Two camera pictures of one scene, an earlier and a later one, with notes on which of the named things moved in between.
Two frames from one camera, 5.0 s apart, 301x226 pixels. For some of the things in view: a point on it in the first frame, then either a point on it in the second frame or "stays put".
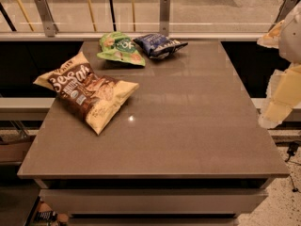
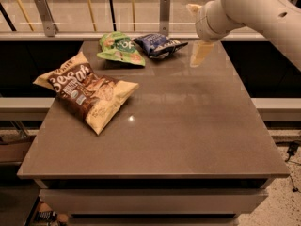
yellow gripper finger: [271, 40] -> [194, 8]
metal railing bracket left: [42, 6] stays put
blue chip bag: [158, 45] stays put
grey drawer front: [150, 201] stays put
